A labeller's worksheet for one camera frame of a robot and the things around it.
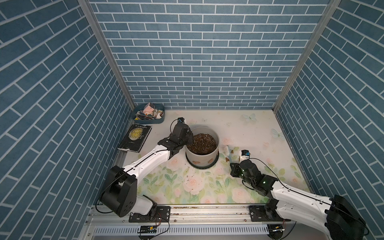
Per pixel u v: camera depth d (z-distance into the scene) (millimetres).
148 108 1118
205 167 865
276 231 705
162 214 729
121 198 419
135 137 1018
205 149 867
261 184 608
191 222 722
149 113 1116
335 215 413
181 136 663
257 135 1077
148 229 721
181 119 760
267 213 656
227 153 875
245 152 751
